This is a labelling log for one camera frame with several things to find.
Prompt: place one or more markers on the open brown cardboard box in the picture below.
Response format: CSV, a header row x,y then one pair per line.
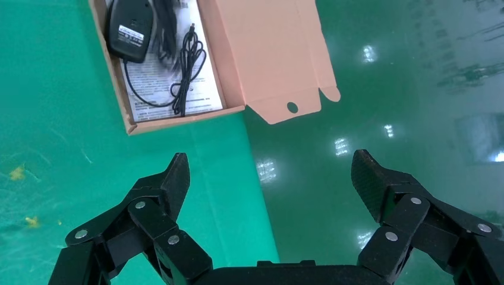
x,y
271,55

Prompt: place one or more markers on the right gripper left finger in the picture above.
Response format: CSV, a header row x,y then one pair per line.
x,y
153,224

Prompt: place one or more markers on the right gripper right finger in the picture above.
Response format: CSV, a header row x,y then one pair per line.
x,y
409,212

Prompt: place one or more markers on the green table mat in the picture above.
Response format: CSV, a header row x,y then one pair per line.
x,y
59,137

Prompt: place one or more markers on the white printed instruction sheet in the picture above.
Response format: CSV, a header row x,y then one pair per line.
x,y
157,86

